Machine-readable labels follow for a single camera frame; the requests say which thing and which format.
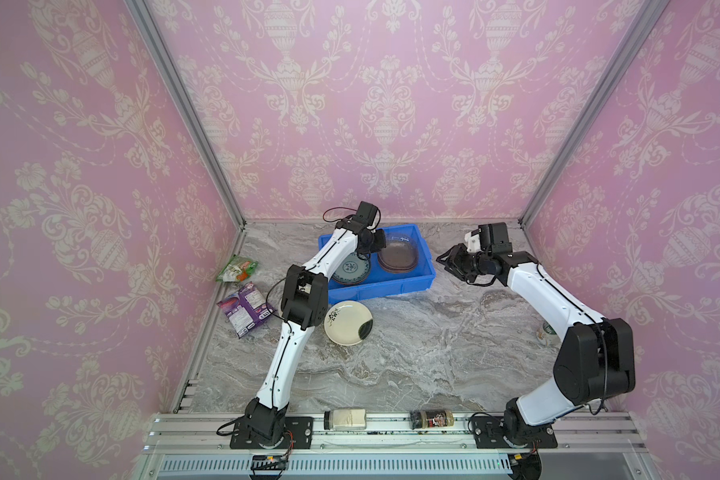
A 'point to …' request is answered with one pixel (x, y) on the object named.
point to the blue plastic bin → (380, 282)
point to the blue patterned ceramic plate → (352, 270)
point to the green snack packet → (237, 269)
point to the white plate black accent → (348, 323)
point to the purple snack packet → (246, 308)
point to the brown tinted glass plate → (400, 255)
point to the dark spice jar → (422, 419)
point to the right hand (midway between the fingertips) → (441, 260)
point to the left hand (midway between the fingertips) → (384, 245)
